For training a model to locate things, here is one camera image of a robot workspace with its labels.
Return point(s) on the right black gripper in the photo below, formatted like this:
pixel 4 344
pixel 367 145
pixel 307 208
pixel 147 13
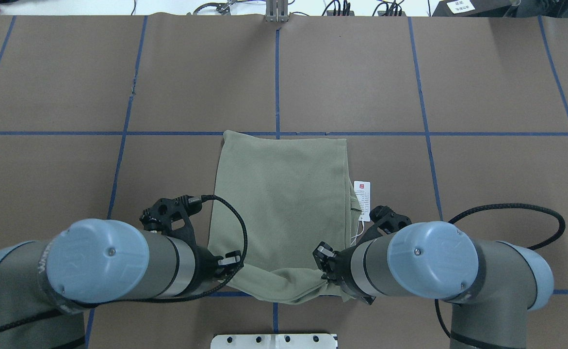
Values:
pixel 343 267

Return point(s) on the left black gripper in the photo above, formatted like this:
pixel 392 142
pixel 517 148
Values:
pixel 207 266

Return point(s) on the olive green long-sleeve shirt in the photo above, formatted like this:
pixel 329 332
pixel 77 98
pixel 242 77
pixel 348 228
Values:
pixel 291 194

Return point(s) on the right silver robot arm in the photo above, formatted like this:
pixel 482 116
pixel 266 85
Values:
pixel 491 285

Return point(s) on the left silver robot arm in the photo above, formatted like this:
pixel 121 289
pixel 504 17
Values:
pixel 46 286

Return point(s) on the white paper garment tag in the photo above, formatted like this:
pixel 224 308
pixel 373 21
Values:
pixel 363 191

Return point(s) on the black power adapter with label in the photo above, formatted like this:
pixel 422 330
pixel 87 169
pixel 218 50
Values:
pixel 474 8

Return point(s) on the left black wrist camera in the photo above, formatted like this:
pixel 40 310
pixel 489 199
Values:
pixel 170 217

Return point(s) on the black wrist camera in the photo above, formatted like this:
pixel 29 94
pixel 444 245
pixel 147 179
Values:
pixel 170 217
pixel 385 222

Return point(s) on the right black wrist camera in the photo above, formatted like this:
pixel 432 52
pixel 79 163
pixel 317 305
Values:
pixel 385 222

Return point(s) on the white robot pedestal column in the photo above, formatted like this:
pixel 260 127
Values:
pixel 276 341

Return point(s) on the aluminium frame post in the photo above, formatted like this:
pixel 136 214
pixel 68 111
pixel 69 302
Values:
pixel 277 11

